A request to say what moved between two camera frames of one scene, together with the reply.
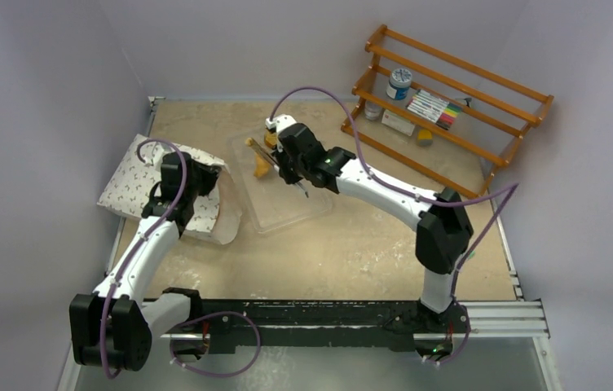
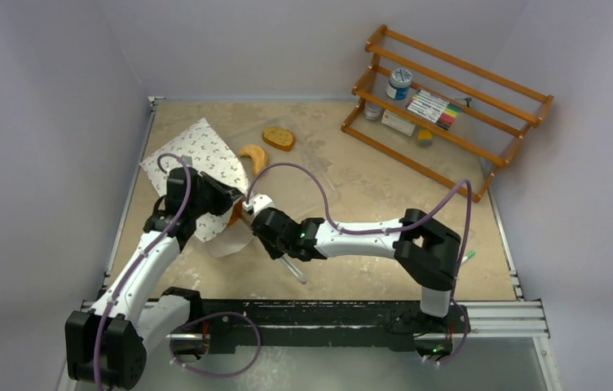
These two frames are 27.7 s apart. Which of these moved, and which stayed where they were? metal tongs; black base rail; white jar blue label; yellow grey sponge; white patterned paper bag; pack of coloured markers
Moved: metal tongs; white patterned paper bag
Stayed: pack of coloured markers; yellow grey sponge; black base rail; white jar blue label
